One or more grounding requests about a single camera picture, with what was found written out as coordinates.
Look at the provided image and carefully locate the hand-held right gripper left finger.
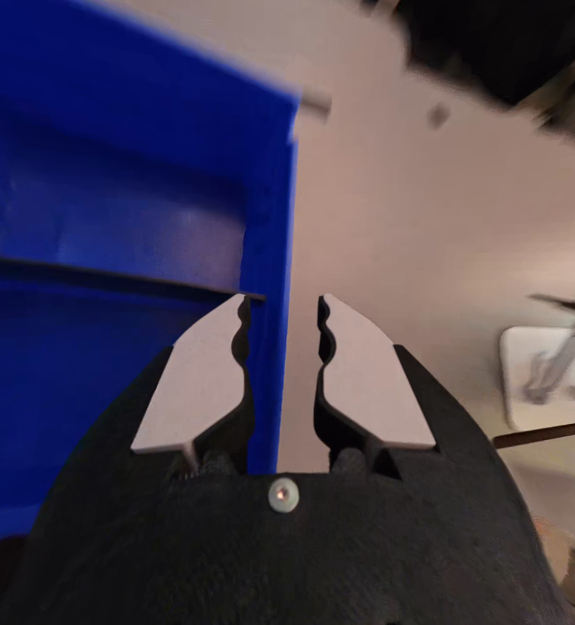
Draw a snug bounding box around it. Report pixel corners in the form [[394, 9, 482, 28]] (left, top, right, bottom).
[[130, 293, 256, 473]]

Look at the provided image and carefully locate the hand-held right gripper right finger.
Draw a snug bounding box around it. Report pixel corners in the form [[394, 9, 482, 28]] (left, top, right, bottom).
[[313, 294, 438, 470]]

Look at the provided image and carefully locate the blue plastic bin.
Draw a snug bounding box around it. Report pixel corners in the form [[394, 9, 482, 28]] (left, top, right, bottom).
[[0, 0, 302, 542]]

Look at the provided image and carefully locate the black bin divider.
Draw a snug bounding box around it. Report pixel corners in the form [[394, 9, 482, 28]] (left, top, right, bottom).
[[0, 254, 267, 301]]

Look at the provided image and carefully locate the white stand base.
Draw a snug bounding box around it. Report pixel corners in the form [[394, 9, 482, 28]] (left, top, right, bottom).
[[500, 288, 575, 430]]

